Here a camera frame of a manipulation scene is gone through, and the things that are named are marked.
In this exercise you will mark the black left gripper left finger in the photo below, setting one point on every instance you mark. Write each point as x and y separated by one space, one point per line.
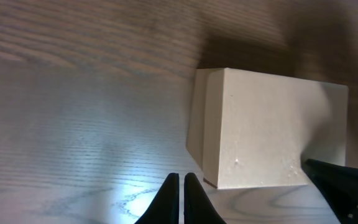
164 208

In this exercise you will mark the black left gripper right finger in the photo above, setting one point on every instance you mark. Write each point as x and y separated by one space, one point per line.
198 209

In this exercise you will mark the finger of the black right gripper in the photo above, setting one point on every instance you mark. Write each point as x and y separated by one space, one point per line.
338 185

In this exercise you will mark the brown cardboard box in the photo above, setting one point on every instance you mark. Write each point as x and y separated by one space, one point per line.
250 129

